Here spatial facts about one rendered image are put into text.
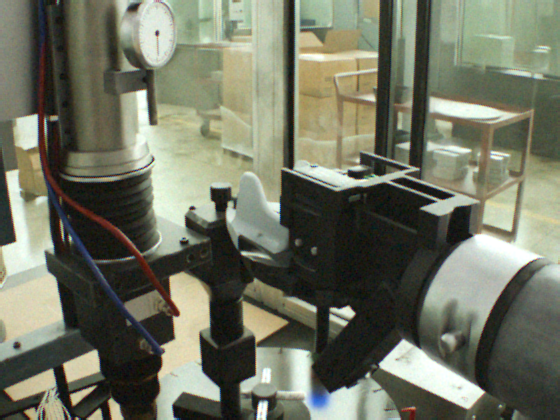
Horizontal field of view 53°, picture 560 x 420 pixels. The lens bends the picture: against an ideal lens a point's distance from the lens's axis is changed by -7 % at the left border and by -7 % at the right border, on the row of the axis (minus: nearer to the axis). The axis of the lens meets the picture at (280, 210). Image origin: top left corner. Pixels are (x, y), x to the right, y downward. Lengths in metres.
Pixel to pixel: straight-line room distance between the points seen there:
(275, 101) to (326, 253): 0.84
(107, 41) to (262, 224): 0.17
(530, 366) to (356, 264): 0.14
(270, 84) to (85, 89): 0.78
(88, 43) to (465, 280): 0.29
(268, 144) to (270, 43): 0.20
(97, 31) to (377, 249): 0.24
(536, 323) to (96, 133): 0.32
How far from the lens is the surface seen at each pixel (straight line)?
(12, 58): 0.46
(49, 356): 0.76
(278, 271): 0.38
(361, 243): 0.36
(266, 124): 1.21
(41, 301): 1.46
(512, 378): 0.28
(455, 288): 0.30
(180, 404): 0.65
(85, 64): 0.43
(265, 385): 0.71
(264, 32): 1.18
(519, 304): 0.28
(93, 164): 0.44
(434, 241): 0.31
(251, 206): 0.42
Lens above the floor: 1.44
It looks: 21 degrees down
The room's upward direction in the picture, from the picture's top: straight up
